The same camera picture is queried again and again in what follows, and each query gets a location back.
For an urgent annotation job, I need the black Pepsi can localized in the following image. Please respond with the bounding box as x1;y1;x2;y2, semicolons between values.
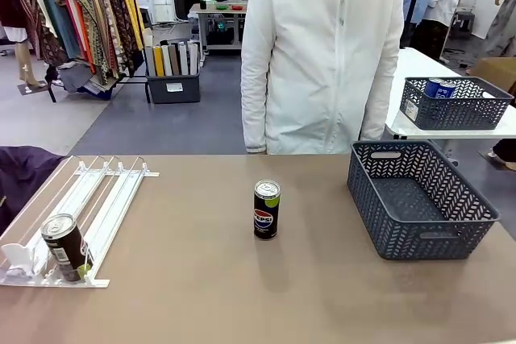
40;213;94;284
253;180;281;241

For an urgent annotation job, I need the grey woven plastic basket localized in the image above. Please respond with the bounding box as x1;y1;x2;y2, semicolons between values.
347;140;501;262
400;76;515;131

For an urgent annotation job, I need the white dispenser pusher plate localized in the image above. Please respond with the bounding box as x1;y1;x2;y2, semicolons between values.
0;242;36;279

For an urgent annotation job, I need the grey storage bin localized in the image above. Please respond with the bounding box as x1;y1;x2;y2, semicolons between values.
146;73;202;105

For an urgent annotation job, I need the person in white jacket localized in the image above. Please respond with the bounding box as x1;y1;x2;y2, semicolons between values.
240;0;406;155

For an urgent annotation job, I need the white fabric roll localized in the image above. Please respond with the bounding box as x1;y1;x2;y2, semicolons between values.
160;44;173;77
178;43;189;76
186;40;199;76

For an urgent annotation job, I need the brown fabric roll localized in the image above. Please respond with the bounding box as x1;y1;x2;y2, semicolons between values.
168;44;181;77

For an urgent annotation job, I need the background workbench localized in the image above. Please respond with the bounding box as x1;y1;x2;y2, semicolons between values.
188;0;248;56

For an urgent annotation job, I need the yellow fabric roll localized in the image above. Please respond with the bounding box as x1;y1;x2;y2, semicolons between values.
153;45;165;77

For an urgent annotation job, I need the grey fabric roll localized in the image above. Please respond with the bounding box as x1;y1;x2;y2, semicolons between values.
144;45;156;77

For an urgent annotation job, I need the black clothes rack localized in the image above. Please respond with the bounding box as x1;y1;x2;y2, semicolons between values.
48;0;152;104

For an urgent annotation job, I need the white side table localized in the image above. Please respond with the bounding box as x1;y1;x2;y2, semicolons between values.
385;46;516;140

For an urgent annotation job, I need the brown patterned hanging garment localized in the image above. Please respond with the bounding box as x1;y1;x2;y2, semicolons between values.
94;0;136;75

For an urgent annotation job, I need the grey cloth pile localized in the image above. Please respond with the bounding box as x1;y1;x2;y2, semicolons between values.
57;60;98;93

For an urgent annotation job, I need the yellow hanging garment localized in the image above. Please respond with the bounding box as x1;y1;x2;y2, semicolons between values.
112;0;146;52

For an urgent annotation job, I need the orange hanging garment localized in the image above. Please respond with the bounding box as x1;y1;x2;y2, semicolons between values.
70;0;97;73

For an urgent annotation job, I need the teal hanging garment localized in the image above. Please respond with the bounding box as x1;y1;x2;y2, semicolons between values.
34;0;84;61

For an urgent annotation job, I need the dark purple cloth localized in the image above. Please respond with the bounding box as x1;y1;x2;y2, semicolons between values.
0;145;68;236

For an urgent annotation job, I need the black stool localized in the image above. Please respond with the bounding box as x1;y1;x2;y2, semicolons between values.
450;11;476;42

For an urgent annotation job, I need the bystander's foot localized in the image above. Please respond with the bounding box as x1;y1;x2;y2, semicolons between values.
478;138;516;172

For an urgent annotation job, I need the cardboard box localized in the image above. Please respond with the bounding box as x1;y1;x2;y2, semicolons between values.
469;56;516;97

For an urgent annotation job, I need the mannequin in grey dress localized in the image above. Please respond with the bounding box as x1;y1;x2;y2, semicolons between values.
481;0;516;59

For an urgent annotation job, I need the mannequin in dark red top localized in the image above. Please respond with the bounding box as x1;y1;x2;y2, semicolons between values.
0;0;49;93

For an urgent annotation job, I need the white wire can dispenser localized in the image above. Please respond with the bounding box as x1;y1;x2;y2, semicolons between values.
0;154;160;290

